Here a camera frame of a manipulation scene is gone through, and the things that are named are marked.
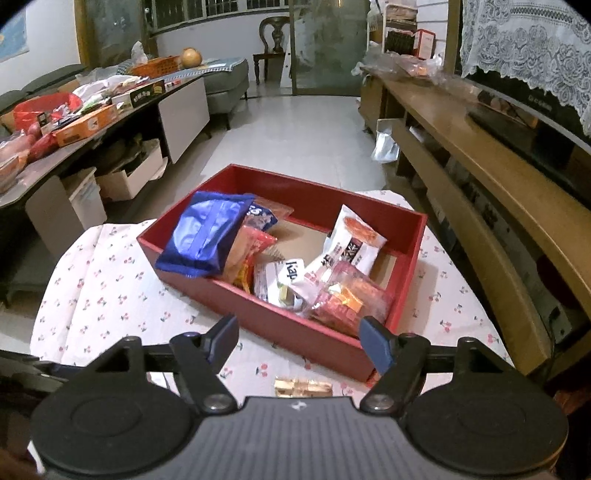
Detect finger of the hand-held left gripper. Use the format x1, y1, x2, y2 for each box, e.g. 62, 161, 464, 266
0, 348, 77, 385

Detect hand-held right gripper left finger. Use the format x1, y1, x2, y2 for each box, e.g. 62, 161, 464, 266
55, 314, 241, 415

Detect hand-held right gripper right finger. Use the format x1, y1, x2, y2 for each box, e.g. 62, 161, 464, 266
358, 316, 542, 415

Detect red translucent snack packet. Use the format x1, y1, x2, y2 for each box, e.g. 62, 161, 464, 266
307, 263, 393, 337

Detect red rectangular box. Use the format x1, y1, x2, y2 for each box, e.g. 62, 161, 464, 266
137, 164, 428, 383

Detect clear packet with red print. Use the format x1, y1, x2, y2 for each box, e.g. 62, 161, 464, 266
253, 261, 284, 303

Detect gold candy packet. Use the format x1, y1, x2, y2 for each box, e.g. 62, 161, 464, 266
274, 377, 333, 398

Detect red and yellow snack packet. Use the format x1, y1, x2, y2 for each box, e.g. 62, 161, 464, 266
222, 226, 278, 291

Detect dark blue foil snack packet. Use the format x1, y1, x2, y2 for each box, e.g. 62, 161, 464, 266
154, 191, 256, 278

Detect white noodle snack packet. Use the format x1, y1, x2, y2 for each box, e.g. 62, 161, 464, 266
302, 204, 387, 289

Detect green and white seaweed packet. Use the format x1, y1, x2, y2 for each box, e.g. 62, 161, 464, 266
272, 258, 308, 310

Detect cherry print tablecloth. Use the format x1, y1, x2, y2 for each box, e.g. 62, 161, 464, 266
28, 188, 517, 403

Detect blue cookie packet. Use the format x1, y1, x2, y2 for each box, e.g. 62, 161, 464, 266
247, 196, 294, 232

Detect white storage bin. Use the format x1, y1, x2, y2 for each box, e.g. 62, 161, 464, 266
64, 167, 108, 230

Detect white cardboard box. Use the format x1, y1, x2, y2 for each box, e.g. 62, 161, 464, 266
96, 138, 169, 201

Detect wooden television stand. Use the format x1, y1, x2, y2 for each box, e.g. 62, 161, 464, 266
359, 74, 591, 384

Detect silver foil bag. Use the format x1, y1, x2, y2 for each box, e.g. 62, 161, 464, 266
372, 119, 402, 163

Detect grey coffee table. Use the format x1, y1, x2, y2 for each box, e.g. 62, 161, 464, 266
0, 76, 211, 306

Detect orange flat box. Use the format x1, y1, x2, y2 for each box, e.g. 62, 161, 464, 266
52, 104, 118, 147

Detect black and gold box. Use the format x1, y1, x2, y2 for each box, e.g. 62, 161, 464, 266
111, 79, 167, 109

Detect red plastic bag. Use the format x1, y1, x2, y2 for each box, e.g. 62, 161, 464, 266
13, 92, 84, 134

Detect black television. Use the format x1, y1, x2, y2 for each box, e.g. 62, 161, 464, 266
462, 76, 591, 204

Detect blue and white sofa cloth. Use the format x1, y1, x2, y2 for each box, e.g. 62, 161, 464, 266
166, 58, 243, 83

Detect orange basket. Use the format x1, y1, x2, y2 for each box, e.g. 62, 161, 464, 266
129, 55, 182, 79

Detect clear plastic bags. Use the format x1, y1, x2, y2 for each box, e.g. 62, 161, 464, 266
353, 51, 446, 82

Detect glass sliding door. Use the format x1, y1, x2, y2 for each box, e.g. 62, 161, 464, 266
288, 0, 370, 97

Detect red and white carton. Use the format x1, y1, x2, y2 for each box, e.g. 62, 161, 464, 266
412, 28, 437, 60

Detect dark wooden chair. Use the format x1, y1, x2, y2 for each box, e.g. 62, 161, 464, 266
253, 16, 291, 86

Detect barred window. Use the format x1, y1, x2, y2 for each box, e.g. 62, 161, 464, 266
148, 0, 296, 33

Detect white lace cloth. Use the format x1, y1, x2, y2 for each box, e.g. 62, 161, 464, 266
460, 0, 591, 139

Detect wall map poster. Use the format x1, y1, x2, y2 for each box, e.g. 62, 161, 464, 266
0, 16, 31, 63

